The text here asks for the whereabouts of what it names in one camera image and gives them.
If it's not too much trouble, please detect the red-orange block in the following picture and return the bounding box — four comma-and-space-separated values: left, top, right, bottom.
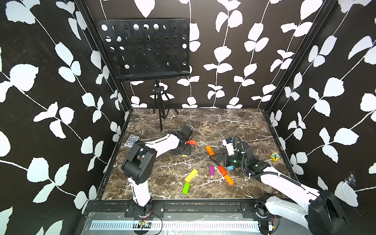
217, 165, 228, 177

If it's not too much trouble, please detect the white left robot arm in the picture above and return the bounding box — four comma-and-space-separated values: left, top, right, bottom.
121, 120, 194, 219

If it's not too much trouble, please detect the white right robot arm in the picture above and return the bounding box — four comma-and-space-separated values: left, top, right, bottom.
206, 137, 350, 235

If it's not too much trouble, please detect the red block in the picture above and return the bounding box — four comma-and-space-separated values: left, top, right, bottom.
187, 140, 196, 146

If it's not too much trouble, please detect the purple block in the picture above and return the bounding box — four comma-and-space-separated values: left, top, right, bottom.
209, 165, 215, 180

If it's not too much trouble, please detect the orange block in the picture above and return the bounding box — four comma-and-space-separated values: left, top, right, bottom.
224, 174, 235, 186
206, 146, 215, 156

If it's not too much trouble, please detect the orange block front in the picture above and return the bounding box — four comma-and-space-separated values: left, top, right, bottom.
224, 174, 235, 186

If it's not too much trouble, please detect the long yellow block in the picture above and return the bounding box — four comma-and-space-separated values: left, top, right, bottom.
185, 169, 198, 183

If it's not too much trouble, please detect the green block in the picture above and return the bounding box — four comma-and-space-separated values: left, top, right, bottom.
182, 182, 191, 195

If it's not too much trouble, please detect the yellow tape roll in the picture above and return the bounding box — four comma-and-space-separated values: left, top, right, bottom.
271, 152, 280, 162

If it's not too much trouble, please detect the black music stand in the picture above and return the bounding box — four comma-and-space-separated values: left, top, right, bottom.
98, 19, 191, 120

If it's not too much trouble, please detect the white perforated strip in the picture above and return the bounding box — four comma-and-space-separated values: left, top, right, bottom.
89, 220, 259, 233

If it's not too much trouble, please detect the black front rail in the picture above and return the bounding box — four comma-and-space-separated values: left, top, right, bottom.
84, 198, 274, 220

